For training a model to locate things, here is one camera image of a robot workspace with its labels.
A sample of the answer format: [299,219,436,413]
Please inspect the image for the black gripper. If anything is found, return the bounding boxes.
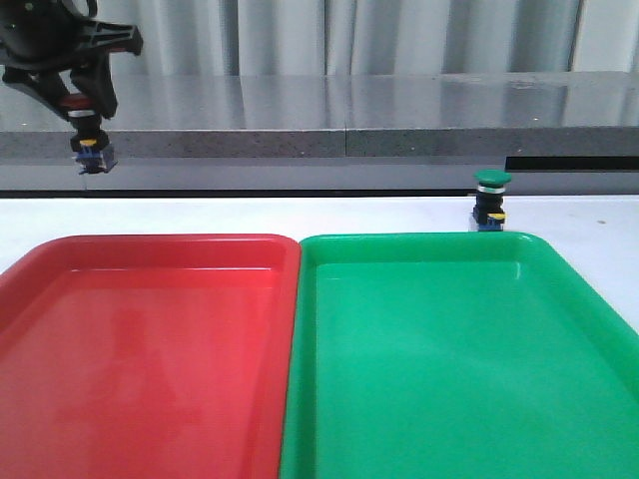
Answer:
[1,0,143,122]

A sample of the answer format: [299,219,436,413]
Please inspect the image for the white pleated curtain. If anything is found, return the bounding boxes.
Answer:
[98,1,638,76]

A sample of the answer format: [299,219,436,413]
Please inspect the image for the red mushroom push button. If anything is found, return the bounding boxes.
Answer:
[61,93,117,175]

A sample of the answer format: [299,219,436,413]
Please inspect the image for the red plastic tray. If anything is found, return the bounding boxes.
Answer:
[1,235,301,478]

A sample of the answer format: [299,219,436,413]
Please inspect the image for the green mushroom push button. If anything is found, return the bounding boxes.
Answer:
[471,169,512,232]

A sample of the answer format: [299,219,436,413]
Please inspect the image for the green plastic tray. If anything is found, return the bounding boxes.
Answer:
[280,233,638,478]

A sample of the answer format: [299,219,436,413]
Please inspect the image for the grey stone counter ledge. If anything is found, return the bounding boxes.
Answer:
[1,72,638,196]

